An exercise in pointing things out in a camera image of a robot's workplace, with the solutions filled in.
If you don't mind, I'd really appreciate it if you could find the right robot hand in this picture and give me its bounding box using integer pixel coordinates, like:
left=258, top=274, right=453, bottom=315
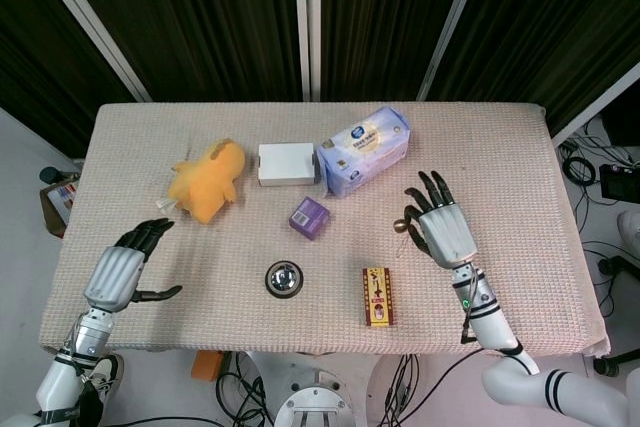
left=403, top=170, right=479, bottom=269

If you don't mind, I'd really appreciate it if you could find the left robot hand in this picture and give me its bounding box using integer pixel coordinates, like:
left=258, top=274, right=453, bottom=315
left=81, top=218, right=184, bottom=310

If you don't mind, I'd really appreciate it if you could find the small golden bell red string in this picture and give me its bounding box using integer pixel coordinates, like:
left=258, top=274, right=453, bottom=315
left=392, top=217, right=412, bottom=261

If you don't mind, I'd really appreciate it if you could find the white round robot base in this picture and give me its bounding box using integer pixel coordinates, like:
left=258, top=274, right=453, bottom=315
left=273, top=370, right=357, bottom=427

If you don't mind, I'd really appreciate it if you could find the brown cardboard box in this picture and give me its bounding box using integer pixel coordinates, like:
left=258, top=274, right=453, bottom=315
left=39, top=179, right=80, bottom=241

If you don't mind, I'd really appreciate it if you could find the red yellow flat box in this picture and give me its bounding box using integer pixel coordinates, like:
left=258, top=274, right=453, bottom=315
left=362, top=267, right=396, bottom=329

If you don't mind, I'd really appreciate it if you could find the black white sneaker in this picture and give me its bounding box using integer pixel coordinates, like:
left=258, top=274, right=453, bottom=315
left=91, top=353, right=125, bottom=401

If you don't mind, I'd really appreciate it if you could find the dark round object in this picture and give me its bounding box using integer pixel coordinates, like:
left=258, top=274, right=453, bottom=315
left=39, top=165, right=81, bottom=184

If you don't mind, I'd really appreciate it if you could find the blue tissue pack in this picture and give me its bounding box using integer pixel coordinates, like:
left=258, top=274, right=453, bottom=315
left=317, top=105, right=414, bottom=199

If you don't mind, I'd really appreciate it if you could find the orange box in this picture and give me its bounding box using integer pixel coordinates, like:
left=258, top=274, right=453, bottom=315
left=191, top=349, right=225, bottom=382

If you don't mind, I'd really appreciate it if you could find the orange plush toy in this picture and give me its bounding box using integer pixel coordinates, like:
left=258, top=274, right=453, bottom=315
left=155, top=136, right=247, bottom=226

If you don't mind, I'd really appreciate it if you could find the pink waffle tablecloth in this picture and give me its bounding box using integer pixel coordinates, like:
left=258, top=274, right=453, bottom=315
left=38, top=101, right=612, bottom=359

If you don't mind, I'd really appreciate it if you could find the small purple box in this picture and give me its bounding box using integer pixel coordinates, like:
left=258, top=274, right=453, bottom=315
left=288, top=195, right=334, bottom=242

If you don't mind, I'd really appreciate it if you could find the black device red light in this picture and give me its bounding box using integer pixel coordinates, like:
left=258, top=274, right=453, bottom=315
left=598, top=163, right=637, bottom=203

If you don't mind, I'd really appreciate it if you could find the white cardboard box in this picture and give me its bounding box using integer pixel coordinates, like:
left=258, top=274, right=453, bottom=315
left=257, top=142, right=321, bottom=188

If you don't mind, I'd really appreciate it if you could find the white rounded machine part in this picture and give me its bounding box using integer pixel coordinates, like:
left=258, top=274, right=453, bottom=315
left=616, top=208, right=640, bottom=250

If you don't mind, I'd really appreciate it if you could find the black wheeled stand base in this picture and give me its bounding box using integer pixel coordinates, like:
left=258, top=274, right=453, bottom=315
left=593, top=252, right=640, bottom=378

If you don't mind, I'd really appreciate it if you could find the dark curtain panel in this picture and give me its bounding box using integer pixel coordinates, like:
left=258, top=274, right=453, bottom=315
left=429, top=0, right=640, bottom=138
left=0, top=0, right=139, bottom=161
left=319, top=0, right=474, bottom=102
left=49, top=0, right=305, bottom=102

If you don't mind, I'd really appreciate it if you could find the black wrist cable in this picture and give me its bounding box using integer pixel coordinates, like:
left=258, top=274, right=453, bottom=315
left=457, top=266, right=484, bottom=347

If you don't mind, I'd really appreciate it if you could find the black coiled cable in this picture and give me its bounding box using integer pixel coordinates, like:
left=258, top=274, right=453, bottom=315
left=563, top=155, right=597, bottom=184

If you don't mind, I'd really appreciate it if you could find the white partition frame post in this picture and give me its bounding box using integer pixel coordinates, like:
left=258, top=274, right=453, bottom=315
left=22, top=0, right=153, bottom=102
left=292, top=0, right=325, bottom=102
left=416, top=0, right=490, bottom=102
left=551, top=60, right=640, bottom=147

